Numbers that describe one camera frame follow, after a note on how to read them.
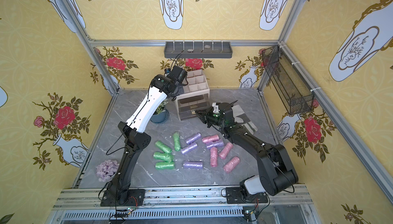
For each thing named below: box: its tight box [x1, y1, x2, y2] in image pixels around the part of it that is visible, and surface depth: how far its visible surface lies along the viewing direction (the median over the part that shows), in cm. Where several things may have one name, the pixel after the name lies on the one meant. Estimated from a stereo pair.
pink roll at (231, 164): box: [223, 155, 241, 174], surface depth 84 cm
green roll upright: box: [172, 131, 182, 152], surface depth 93 cm
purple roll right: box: [205, 139, 225, 149], surface depth 92 cm
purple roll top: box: [186, 132, 202, 145], surface depth 94 cm
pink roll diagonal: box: [219, 142, 234, 160], surface depth 89 cm
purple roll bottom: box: [183, 160, 204, 170], surface depth 83 cm
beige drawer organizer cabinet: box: [175, 69, 211, 121], surface depth 92 cm
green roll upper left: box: [155, 140, 172, 154], surface depth 90 cm
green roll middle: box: [153, 151, 174, 162], surface depth 85 cm
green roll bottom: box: [155, 161, 176, 170], surface depth 83 cm
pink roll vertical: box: [209, 146, 218, 168], surface depth 87 cm
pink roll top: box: [201, 133, 220, 144], surface depth 94 cm
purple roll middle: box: [181, 142, 199, 155], surface depth 90 cm
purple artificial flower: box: [95, 159, 120, 183], surface depth 75 cm
